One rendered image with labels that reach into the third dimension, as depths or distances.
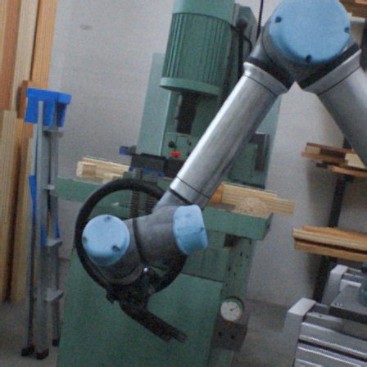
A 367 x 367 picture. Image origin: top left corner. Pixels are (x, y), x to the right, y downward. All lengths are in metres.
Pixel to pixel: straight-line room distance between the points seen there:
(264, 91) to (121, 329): 0.87
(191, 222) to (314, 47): 0.33
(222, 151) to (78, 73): 3.26
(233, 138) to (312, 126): 2.94
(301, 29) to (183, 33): 0.79
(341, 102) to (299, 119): 3.03
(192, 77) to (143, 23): 2.55
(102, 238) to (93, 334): 0.81
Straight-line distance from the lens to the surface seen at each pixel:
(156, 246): 0.91
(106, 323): 1.66
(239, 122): 1.02
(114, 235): 0.89
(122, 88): 4.11
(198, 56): 1.62
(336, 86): 0.92
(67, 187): 1.63
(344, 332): 1.15
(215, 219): 1.51
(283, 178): 3.94
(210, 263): 1.53
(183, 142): 1.64
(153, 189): 1.35
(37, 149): 2.46
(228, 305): 1.49
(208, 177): 1.02
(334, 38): 0.89
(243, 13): 1.89
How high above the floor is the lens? 1.09
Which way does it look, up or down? 5 degrees down
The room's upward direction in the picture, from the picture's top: 10 degrees clockwise
